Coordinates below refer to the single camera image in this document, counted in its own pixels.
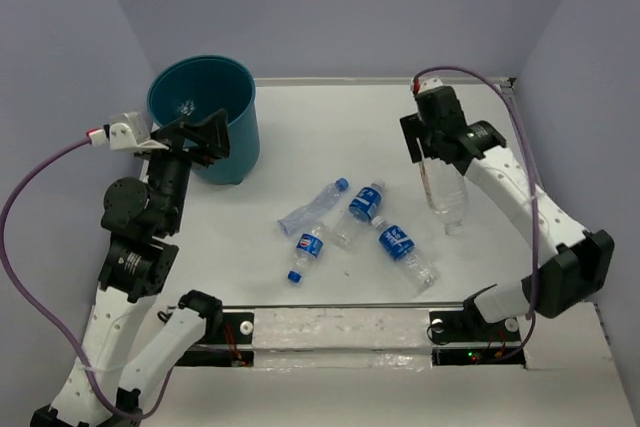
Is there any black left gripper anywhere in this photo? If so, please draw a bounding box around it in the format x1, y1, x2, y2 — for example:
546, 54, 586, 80
140, 107, 232, 233

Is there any blue label bottle white cap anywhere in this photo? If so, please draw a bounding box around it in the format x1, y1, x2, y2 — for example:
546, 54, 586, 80
371, 216, 439, 297

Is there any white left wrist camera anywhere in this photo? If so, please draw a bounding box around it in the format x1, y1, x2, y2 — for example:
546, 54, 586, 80
86, 111, 153, 152

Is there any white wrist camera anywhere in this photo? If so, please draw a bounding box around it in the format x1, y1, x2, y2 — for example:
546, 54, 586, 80
411, 77, 445, 97
86, 111, 153, 152

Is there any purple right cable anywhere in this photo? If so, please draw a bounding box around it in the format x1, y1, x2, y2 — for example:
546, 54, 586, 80
418, 65, 546, 321

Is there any clear label-less bottle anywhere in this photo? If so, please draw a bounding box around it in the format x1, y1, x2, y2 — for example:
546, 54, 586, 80
175, 99, 196, 117

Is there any teal plastic bin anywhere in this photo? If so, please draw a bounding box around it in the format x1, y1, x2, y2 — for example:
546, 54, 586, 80
147, 55, 260, 185

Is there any crushed clear bottle blue cap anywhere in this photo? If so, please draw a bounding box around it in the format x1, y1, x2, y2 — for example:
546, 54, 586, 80
277, 177, 350, 236

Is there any purple cable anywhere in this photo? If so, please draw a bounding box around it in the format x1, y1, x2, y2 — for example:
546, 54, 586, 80
418, 65, 546, 321
1, 139, 174, 421

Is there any large clear ribbed bottle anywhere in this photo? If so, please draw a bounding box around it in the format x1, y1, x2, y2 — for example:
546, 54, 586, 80
419, 159, 469, 236

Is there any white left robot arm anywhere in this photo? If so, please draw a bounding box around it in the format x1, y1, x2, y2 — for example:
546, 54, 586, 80
31, 109, 230, 426

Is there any Pepsi label small bottle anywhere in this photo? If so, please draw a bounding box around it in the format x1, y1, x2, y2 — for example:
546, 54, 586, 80
287, 221, 328, 285

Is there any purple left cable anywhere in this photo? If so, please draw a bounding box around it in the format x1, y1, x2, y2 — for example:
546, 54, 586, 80
1, 139, 174, 421

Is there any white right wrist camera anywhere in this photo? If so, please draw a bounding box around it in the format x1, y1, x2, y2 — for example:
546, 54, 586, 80
411, 77, 445, 97

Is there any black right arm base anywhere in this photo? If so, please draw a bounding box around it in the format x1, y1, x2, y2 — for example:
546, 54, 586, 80
426, 310, 526, 367

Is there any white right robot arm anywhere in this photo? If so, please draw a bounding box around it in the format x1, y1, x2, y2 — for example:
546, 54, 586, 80
400, 79, 614, 339

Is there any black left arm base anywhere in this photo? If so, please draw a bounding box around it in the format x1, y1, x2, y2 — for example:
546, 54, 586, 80
176, 309, 255, 368

